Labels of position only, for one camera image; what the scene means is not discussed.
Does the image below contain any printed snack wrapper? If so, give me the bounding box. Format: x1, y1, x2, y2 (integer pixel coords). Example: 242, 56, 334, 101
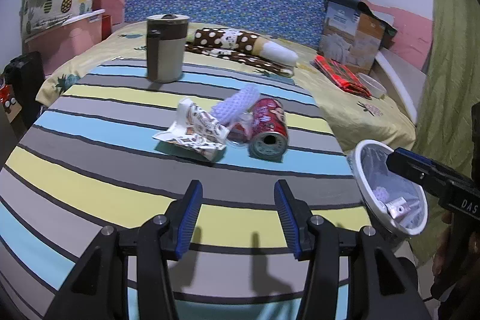
153, 97, 230, 162

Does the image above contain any white round trash bin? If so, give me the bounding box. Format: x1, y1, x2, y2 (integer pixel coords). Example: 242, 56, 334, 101
346, 139, 430, 242

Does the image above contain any person's right hand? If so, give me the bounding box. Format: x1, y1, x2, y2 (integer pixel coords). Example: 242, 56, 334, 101
430, 211, 479, 298

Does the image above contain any green curtain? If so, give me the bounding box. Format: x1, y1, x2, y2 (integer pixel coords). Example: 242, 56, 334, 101
410, 0, 480, 264

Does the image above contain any translucent bin liner bag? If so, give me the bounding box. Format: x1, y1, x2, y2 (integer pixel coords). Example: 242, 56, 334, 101
359, 145, 425, 231

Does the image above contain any yellow bed sheet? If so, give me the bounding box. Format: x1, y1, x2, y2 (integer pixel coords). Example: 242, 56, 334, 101
37, 22, 416, 151

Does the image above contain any striped table cover cloth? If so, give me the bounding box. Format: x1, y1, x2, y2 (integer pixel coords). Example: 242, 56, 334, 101
1, 58, 369, 319

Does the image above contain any white plastic bowl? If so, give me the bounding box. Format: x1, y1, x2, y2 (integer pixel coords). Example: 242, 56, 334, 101
356, 73, 386, 99

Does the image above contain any red green plaid cloth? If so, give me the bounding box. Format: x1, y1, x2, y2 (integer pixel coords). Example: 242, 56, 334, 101
314, 55, 372, 99

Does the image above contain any bedding package box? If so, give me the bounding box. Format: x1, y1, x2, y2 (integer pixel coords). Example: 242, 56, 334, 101
318, 0, 397, 74

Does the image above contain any beige brown lidded mug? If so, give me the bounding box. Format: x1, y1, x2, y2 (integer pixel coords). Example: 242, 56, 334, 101
145, 14, 190, 83

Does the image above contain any pink storage box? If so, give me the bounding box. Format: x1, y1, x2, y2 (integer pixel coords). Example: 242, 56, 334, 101
24, 9, 105, 75

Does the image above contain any black bag on floor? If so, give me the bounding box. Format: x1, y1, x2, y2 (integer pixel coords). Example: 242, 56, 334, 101
4, 51, 45, 127

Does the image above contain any red toy car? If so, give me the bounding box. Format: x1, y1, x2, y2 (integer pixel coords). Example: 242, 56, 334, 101
0, 85, 17, 113

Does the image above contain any white bed side rail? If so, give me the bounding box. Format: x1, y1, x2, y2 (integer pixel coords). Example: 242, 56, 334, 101
371, 48, 426, 125

